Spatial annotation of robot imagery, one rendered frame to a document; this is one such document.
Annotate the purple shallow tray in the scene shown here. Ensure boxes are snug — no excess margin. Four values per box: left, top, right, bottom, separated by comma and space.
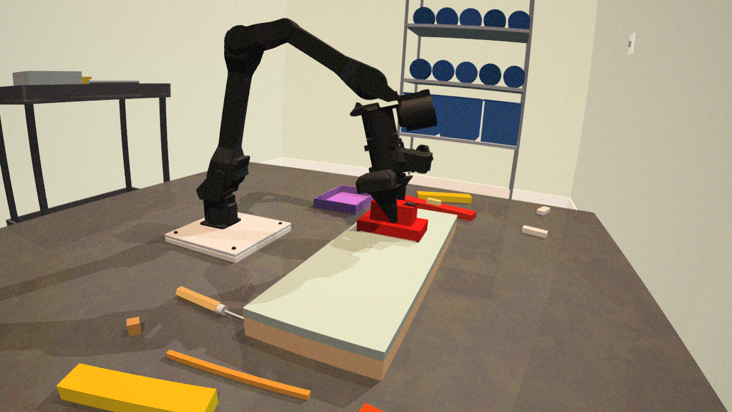
314, 185, 374, 215

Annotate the awl with yellow-brown wooden handle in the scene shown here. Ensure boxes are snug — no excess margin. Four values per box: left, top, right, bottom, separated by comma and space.
175, 286, 244, 320

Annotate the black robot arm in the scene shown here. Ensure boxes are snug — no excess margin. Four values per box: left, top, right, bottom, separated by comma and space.
196, 18, 437, 229

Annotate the orange-handled awl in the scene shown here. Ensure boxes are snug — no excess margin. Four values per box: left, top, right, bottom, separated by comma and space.
358, 403, 383, 412

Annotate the orange long thin bar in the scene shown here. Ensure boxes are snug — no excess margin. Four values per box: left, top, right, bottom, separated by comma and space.
166, 350, 311, 400

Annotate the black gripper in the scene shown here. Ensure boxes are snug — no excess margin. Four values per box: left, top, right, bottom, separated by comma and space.
356, 134, 415, 223

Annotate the yellow flat bar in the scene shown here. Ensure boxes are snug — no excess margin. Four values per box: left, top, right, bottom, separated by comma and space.
56, 363, 218, 412
416, 191, 472, 203

